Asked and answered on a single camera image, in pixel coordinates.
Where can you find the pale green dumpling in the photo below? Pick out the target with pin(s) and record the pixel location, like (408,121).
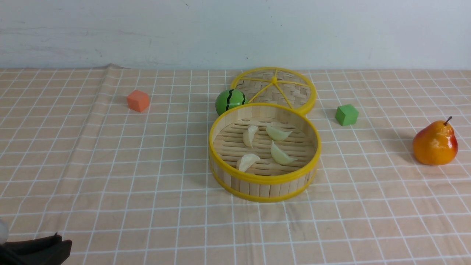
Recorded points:
(280,156)
(276,134)

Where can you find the orange cube block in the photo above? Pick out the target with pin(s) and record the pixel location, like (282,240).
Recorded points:
(138,101)

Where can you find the green watermelon toy ball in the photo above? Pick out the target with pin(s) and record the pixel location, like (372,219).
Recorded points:
(229,99)

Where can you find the beige checked tablecloth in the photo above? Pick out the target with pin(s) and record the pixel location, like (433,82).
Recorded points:
(131,188)

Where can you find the orange red toy pear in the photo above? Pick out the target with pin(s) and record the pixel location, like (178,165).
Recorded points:
(436,144)

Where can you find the green cube block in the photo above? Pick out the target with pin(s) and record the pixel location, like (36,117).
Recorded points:
(346,115)

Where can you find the white dumpling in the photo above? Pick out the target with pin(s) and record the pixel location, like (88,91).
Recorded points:
(248,136)
(246,161)

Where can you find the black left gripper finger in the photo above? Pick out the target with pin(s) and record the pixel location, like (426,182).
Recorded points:
(51,250)

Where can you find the bamboo steamer lid yellow rim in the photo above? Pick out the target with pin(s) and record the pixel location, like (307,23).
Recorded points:
(277,85)

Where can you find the bamboo steamer tray yellow rim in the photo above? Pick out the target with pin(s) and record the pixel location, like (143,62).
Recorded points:
(266,180)

